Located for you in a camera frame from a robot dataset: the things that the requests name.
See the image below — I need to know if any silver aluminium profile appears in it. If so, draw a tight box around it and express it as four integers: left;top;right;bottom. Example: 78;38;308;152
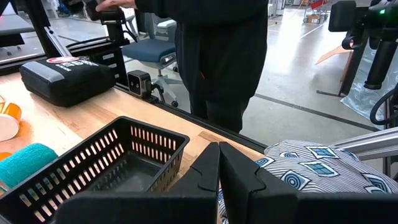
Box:
330;126;398;162

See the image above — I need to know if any grey diamond-patterned gown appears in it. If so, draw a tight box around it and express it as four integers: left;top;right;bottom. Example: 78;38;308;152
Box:
217;139;398;224

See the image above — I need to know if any black slotted plastic basket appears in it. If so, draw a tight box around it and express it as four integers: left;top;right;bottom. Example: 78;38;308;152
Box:
0;116;190;224

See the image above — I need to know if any clear plastic sheet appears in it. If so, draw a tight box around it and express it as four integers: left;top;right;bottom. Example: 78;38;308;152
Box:
340;46;398;123

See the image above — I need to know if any teal bandage roll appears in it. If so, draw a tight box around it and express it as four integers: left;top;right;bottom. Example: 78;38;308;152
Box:
0;142;59;190

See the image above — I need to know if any black box with white labels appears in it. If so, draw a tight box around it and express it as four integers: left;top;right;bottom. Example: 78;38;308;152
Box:
67;39;129;87

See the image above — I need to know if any black equipment stand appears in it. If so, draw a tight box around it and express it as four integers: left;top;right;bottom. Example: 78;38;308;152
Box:
84;0;132;47

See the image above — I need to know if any blue office chair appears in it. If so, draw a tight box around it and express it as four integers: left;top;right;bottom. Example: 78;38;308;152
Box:
121;12;185;108

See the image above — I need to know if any black table-level camera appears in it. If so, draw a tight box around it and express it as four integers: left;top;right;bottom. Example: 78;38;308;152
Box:
127;70;152;98

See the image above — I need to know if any red cart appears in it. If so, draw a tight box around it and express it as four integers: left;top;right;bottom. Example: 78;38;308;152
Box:
303;0;331;25

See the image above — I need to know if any person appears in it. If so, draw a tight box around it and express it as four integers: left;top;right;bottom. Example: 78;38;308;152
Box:
95;0;269;134

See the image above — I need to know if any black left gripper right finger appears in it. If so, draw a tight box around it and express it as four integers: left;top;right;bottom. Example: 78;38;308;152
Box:
220;141;398;224

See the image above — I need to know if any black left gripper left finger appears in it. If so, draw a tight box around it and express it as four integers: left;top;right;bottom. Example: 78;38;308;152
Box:
54;142;221;224

